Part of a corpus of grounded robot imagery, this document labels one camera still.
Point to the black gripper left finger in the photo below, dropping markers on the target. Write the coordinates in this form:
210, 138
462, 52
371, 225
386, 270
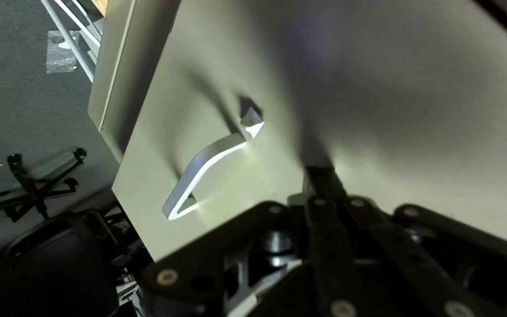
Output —
247, 258

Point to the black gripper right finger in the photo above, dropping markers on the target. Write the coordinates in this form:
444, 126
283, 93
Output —
418, 258

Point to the beige unlabelled file drawer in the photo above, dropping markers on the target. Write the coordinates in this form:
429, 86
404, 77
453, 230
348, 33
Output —
383, 89

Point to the black office chair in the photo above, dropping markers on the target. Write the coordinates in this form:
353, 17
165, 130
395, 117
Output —
54, 265

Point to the beige metal filing cabinet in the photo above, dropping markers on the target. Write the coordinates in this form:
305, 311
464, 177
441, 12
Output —
119, 77

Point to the black wheeled star base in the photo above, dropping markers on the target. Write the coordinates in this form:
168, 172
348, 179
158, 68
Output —
31, 186

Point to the clear plastic sheet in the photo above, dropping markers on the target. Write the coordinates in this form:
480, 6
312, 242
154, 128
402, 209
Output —
61, 50

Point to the white metal stand frame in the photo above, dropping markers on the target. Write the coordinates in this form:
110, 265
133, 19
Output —
78, 42

